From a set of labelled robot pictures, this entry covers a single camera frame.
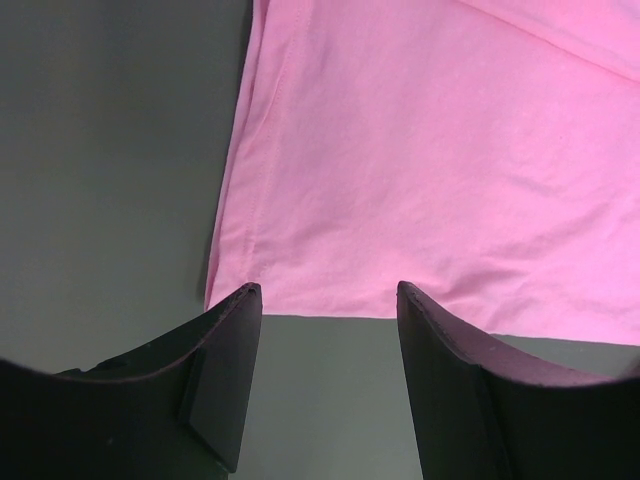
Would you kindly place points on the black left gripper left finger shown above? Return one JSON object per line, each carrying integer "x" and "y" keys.
{"x": 172, "y": 408}

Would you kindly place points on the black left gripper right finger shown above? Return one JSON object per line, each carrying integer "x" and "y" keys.
{"x": 483, "y": 409}

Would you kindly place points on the pink t shirt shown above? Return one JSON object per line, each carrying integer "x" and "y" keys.
{"x": 485, "y": 151}

